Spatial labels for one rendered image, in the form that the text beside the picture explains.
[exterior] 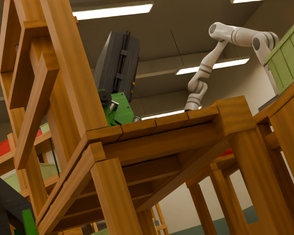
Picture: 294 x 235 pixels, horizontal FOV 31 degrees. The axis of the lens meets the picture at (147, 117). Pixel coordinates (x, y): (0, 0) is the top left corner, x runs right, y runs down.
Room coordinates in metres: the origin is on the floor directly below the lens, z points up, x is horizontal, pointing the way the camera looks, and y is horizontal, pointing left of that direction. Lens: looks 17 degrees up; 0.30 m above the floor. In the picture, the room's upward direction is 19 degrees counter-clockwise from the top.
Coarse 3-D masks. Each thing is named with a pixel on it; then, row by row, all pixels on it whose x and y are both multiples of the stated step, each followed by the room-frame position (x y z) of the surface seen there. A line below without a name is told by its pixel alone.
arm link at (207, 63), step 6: (222, 42) 2.65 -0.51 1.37; (216, 48) 2.67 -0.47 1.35; (222, 48) 2.65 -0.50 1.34; (210, 54) 2.66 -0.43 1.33; (216, 54) 2.66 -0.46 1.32; (204, 60) 2.66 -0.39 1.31; (210, 60) 2.66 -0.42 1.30; (216, 60) 2.67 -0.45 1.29; (204, 66) 2.66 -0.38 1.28; (210, 66) 2.67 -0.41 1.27; (210, 72) 2.70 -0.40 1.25
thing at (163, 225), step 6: (156, 204) 11.50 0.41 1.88; (150, 210) 11.89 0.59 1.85; (162, 216) 11.52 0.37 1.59; (156, 222) 11.49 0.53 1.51; (162, 222) 11.50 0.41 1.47; (90, 228) 11.29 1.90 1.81; (96, 228) 10.90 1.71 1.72; (156, 228) 11.39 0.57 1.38; (162, 228) 11.44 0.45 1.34; (90, 234) 11.28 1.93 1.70; (168, 234) 11.52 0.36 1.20
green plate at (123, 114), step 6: (114, 96) 2.59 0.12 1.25; (120, 96) 2.60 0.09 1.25; (120, 102) 2.58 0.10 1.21; (126, 102) 2.59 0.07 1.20; (114, 108) 2.56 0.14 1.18; (120, 108) 2.57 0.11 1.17; (126, 108) 2.58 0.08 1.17; (114, 114) 2.54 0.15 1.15; (120, 114) 2.55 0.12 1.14; (126, 114) 2.56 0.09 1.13; (132, 114) 2.57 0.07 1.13; (120, 120) 2.54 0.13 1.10; (126, 120) 2.55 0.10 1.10
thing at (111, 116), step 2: (108, 114) 2.23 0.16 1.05; (110, 114) 2.23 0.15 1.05; (112, 114) 2.24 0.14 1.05; (108, 116) 2.23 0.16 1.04; (110, 116) 2.23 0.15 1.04; (112, 116) 2.23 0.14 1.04; (114, 116) 2.24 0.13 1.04; (110, 118) 2.23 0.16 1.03; (112, 118) 2.23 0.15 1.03; (110, 120) 2.22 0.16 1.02; (110, 122) 2.22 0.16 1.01; (112, 122) 2.22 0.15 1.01; (114, 122) 2.23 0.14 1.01; (116, 122) 2.26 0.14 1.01; (118, 122) 2.26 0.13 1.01; (112, 124) 2.23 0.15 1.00; (114, 124) 2.23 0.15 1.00; (116, 124) 2.23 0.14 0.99; (118, 124) 2.23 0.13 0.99; (120, 124) 2.26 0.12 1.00
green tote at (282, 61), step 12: (288, 36) 1.74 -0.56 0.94; (276, 48) 1.83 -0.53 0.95; (288, 48) 1.77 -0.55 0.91; (264, 60) 1.94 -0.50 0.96; (276, 60) 1.87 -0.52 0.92; (288, 60) 1.80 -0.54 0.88; (276, 72) 1.89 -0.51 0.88; (288, 72) 1.83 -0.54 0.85; (276, 84) 1.93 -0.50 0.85; (288, 84) 1.85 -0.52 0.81
